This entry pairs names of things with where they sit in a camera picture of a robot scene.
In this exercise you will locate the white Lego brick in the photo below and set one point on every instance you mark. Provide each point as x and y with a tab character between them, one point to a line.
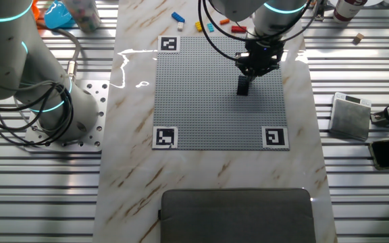
180	26

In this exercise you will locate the yellow Lego brick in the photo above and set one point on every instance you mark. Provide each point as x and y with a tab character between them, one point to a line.
199	26

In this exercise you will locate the black Lego brick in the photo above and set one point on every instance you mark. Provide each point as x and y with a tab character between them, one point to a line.
242	88

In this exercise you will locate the cyan Lego brick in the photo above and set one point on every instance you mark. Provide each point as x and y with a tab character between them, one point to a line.
210	27

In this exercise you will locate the small wooden block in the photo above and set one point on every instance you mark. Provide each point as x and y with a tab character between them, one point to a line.
358	38

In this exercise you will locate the orange Lego brick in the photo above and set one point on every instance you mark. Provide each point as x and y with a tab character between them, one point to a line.
224	21

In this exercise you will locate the clear plastic cup with bricks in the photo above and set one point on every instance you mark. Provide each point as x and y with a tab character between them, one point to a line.
83	17

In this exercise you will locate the grey Lego baseplate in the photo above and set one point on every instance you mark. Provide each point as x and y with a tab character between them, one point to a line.
214	111

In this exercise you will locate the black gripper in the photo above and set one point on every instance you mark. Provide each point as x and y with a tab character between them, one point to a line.
263	52

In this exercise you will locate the perforated metal robot base plate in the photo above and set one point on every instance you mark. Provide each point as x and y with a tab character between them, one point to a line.
96	101

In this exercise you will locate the grey fabric pad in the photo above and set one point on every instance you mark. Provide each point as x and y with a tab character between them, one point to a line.
238	219

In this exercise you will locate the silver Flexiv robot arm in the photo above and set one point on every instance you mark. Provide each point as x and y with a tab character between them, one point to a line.
5	50

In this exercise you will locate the red white bottle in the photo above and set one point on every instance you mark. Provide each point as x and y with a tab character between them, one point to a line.
348	10

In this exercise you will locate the red Lego brick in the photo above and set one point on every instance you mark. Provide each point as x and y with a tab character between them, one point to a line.
238	29

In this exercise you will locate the grey metal bracket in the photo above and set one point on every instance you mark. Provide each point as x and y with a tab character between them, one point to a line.
319	11

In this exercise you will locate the black white ArUco marker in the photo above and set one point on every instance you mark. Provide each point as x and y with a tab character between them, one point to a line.
164	137
169	44
275	137

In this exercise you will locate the silver digital scale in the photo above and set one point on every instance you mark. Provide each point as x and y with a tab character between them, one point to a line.
350	118

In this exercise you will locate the blue Lego brick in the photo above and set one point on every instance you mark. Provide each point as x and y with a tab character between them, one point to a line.
178	17

